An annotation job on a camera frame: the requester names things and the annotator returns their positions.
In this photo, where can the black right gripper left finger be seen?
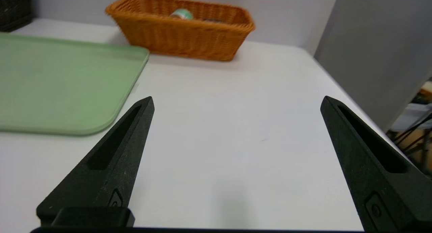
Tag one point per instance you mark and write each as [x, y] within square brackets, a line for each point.
[111, 169]

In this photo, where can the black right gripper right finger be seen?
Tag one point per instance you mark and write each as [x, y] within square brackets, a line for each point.
[374, 172]

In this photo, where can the small tin can green label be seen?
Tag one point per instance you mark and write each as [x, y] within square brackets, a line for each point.
[181, 14]

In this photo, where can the orange wicker basket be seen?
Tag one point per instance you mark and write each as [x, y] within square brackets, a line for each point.
[182, 40]

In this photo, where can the dark brown wicker basket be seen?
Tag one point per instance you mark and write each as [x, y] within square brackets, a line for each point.
[13, 10]

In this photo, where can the light green plastic tray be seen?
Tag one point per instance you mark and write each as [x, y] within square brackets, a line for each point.
[60, 87]

